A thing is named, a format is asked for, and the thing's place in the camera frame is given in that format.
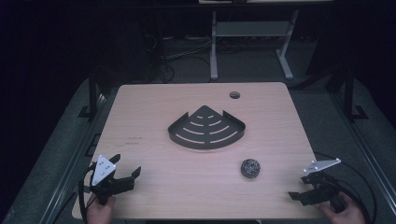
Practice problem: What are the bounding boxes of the aluminium frame rail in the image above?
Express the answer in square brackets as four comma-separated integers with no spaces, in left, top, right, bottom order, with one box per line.
[38,92,108,224]
[329,92,396,216]

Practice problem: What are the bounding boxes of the black metal corner shelf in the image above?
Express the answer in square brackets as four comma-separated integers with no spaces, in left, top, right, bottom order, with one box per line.
[167,105,247,150]

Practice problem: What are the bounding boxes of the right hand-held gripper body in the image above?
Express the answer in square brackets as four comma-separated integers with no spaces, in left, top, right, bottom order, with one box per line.
[300,158,347,213]

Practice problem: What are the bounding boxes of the person's right hand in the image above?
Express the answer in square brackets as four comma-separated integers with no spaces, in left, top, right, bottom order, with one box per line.
[317,190,367,224]

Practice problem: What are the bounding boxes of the bundle of floor cables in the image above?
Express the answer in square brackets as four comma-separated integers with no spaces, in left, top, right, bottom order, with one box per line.
[143,33,213,84]

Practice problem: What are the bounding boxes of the steel wool ball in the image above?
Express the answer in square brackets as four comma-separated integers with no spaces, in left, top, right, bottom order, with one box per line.
[240,158,262,179]

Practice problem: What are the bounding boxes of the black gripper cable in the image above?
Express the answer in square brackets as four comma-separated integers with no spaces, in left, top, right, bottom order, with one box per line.
[78,161,98,224]
[312,150,378,224]

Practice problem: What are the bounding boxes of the black frame post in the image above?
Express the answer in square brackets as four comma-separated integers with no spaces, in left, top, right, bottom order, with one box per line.
[78,69,102,119]
[342,66,370,123]

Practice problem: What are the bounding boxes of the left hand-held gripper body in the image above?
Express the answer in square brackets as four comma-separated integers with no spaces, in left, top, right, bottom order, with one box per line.
[89,154,135,206]

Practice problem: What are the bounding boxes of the white metal stand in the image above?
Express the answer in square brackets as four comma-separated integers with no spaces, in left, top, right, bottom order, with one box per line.
[209,8,300,81]

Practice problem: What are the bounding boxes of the person's left hand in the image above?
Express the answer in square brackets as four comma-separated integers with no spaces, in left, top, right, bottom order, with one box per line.
[86,195,117,224]

